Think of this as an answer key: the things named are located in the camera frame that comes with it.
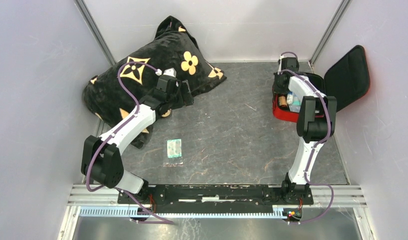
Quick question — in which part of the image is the red medicine kit case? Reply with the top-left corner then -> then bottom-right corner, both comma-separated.
273,45 -> 371,123

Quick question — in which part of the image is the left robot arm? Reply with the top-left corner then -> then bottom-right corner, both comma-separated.
81,74 -> 194,204

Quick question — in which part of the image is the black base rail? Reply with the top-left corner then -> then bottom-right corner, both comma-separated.
136,183 -> 314,214

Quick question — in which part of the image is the brown bottle orange cap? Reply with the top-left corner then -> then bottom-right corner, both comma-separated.
278,95 -> 288,109

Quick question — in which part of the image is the teal plaster packet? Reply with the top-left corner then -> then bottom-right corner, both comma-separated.
167,139 -> 182,159

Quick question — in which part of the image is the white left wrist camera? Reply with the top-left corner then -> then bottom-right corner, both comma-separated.
155,68 -> 177,78

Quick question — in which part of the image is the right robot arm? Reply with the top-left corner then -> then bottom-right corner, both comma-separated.
272,51 -> 337,204

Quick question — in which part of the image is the black pillow with gold flowers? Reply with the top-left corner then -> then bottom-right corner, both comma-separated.
82,15 -> 227,149

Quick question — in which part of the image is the white bottle green label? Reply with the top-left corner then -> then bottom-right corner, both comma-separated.
286,92 -> 300,106

